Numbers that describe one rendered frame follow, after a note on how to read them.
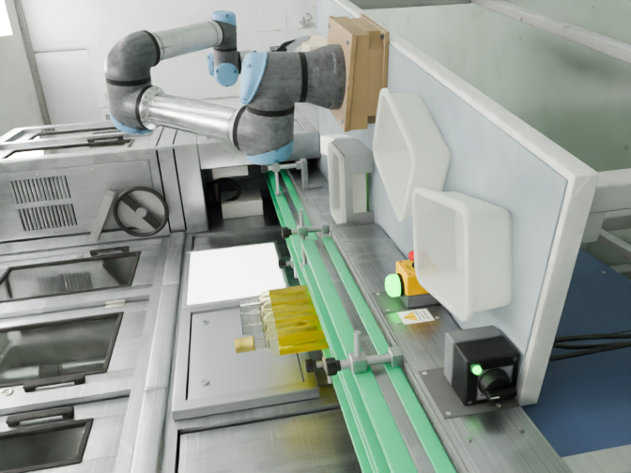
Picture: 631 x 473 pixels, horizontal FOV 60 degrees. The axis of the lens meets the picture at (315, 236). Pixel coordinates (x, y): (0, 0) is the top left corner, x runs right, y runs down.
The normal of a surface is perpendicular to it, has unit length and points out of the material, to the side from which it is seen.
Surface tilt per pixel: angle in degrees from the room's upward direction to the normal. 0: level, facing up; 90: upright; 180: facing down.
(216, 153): 90
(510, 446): 90
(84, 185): 90
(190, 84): 90
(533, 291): 0
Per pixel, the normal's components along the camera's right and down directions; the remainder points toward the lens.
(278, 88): 0.22, 0.55
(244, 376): -0.05, -0.92
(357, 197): 0.18, 0.37
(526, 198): -0.98, 0.12
